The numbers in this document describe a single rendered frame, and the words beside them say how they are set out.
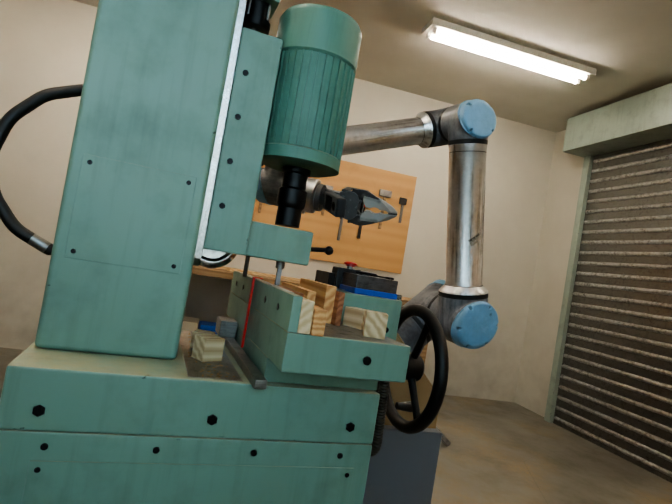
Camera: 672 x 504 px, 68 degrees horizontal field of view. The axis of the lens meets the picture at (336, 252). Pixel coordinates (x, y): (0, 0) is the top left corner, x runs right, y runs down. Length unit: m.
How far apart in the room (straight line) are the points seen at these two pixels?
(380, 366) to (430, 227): 3.97
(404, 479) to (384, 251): 3.07
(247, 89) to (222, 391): 0.54
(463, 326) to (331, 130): 0.76
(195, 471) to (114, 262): 0.36
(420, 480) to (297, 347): 1.04
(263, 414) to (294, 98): 0.58
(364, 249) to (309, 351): 3.73
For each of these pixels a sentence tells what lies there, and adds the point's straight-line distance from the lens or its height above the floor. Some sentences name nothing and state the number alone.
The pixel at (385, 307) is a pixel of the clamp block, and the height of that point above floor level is 0.94.
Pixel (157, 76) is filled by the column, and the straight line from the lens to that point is 0.94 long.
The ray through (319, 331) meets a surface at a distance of 0.76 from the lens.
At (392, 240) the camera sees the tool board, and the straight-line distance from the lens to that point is 4.57.
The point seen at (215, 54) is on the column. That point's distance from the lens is 0.97.
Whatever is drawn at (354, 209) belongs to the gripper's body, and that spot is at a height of 1.16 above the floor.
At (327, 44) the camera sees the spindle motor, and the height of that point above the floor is 1.43.
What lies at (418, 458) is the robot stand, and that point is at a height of 0.47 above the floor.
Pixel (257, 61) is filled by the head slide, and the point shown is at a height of 1.36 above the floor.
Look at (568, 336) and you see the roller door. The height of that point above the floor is 0.76.
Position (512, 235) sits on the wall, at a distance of 5.18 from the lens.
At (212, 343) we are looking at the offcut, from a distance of 0.95.
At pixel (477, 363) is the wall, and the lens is 5.10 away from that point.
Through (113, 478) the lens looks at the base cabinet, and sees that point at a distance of 0.87.
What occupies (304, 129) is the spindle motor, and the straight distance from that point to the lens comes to 1.00.
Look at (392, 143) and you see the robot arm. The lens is 1.59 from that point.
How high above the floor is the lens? 1.01
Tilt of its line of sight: 2 degrees up
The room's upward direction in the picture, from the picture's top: 10 degrees clockwise
